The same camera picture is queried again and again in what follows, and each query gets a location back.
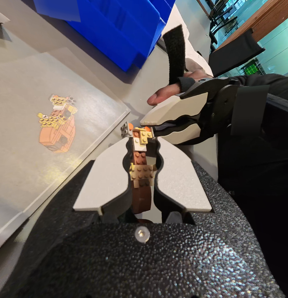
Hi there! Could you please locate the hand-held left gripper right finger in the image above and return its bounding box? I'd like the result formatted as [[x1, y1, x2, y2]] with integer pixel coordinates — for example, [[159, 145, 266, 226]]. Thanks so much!
[[154, 137, 213, 213]]

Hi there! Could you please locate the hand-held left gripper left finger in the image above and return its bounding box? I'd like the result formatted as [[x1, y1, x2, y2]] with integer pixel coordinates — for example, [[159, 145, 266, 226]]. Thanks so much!
[[73, 140, 133, 216]]

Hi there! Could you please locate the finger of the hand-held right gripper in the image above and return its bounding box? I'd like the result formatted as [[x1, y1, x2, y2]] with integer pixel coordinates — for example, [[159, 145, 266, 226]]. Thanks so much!
[[153, 123, 201, 145], [140, 92, 209, 126]]

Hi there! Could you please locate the brown tan brick model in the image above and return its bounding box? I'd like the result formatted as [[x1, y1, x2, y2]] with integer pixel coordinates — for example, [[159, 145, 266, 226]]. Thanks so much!
[[120, 122, 158, 214]]

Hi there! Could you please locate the tan angled plate brick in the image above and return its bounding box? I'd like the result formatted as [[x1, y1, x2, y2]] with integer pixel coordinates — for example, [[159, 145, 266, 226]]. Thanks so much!
[[137, 129, 154, 145]]

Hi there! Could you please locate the blue plastic bin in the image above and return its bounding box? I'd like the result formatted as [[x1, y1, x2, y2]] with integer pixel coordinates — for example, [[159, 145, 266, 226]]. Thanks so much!
[[33, 0, 166, 72], [156, 0, 176, 25]]

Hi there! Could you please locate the black metal chair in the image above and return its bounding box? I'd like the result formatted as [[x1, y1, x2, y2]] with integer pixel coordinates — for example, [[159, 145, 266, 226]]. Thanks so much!
[[204, 0, 238, 53]]

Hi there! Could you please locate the grey instruction booklet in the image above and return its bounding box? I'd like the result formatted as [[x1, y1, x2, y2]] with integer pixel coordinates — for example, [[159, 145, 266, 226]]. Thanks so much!
[[0, 48, 131, 253]]

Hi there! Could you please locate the wooden table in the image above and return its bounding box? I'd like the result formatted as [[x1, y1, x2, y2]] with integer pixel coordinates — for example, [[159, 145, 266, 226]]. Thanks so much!
[[196, 0, 283, 52]]

